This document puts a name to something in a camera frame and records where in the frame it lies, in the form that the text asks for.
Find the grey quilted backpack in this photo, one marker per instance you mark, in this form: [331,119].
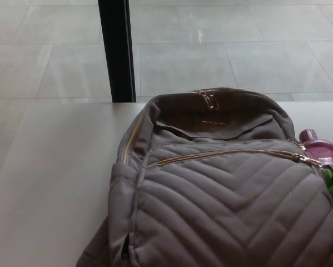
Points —
[210,200]

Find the pink transparent bottle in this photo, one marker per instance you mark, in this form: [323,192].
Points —
[320,147]

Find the black window frame post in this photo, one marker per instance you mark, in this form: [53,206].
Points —
[116,55]

